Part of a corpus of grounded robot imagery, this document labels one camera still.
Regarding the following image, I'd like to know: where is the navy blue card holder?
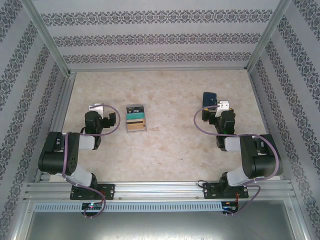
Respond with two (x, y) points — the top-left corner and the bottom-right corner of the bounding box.
(201, 91), (220, 109)

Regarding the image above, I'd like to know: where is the teal credit card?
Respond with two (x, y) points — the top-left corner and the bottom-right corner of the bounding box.
(126, 112), (146, 120)

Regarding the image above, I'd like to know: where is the brown striped credit card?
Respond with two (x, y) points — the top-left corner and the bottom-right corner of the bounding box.
(126, 118), (147, 126)

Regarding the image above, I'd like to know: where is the wooden card holder box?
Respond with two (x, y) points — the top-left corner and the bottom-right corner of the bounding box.
(125, 104), (148, 134)

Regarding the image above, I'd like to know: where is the small controller circuit board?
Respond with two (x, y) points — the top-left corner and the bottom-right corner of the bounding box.
(81, 201), (104, 211)
(222, 200), (239, 213)

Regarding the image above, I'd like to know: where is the grey metal sheet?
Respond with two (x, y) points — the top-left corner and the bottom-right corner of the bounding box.
(23, 211), (297, 240)

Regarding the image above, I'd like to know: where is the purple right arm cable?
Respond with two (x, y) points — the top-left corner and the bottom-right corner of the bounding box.
(193, 104), (280, 218)

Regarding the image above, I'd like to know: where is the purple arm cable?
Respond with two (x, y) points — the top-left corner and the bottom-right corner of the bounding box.
(193, 104), (280, 218)
(61, 103), (120, 219)

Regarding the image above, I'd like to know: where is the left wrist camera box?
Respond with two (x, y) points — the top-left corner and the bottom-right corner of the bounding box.
(87, 102), (105, 118)

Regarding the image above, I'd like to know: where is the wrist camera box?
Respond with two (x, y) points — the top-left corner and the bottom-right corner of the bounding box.
(216, 100), (231, 112)
(87, 102), (105, 118)

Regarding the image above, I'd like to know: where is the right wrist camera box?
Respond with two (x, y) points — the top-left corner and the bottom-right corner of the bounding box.
(216, 100), (231, 112)

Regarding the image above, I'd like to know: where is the aluminium frame rail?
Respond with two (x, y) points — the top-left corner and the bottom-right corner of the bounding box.
(66, 65), (251, 73)
(248, 71), (273, 137)
(34, 72), (77, 183)

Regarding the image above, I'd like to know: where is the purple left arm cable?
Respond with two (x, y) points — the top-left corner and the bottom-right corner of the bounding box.
(61, 103), (120, 219)

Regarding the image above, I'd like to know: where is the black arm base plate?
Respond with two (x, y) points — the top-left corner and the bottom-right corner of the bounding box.
(202, 182), (250, 200)
(69, 183), (116, 201)

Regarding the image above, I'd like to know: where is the wide aluminium mounting rail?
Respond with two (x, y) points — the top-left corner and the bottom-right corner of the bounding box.
(23, 181), (294, 201)

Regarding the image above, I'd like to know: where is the slotted grey cable duct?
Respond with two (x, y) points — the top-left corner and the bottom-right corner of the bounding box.
(33, 201), (224, 213)

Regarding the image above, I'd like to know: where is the aluminium frame post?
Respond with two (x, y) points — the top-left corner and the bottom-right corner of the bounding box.
(287, 197), (313, 240)
(4, 196), (35, 240)
(21, 0), (77, 78)
(246, 0), (293, 73)

